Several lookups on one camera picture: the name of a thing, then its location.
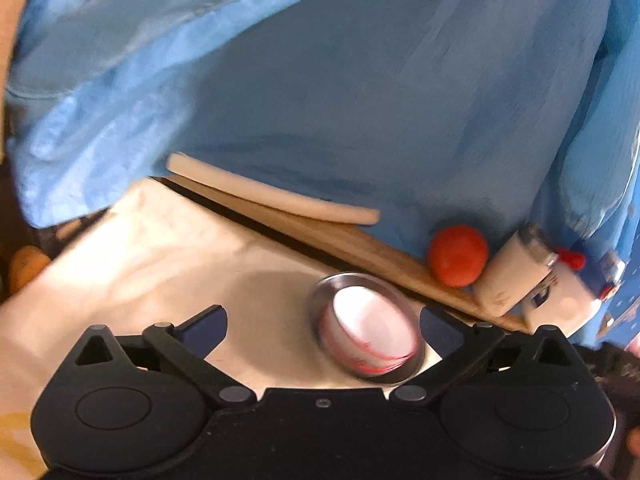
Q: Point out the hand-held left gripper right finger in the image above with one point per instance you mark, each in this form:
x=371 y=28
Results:
x=442 y=327

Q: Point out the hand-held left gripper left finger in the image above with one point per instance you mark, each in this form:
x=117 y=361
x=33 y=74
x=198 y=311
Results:
x=205 y=325

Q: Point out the white bowl with red rim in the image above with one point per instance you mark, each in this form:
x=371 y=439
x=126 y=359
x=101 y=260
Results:
x=370 y=320

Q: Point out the large steel bowl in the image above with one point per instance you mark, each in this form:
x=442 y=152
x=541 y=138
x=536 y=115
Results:
x=314 y=305

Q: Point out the red ball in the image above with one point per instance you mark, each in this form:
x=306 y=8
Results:
x=457 y=257

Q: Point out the cream cloth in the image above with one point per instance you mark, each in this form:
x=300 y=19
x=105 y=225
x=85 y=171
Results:
x=150 y=260

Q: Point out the white bottle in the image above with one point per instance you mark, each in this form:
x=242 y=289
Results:
x=510 y=275

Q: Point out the wooden board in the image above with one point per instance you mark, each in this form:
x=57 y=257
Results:
x=370 y=252

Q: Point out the white rolling pin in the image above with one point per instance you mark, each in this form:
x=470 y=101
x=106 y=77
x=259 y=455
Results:
x=260 y=192

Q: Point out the orange round object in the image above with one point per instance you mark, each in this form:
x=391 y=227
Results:
x=27 y=270

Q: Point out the blue garment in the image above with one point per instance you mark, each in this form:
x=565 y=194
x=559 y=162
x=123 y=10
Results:
x=325 y=85

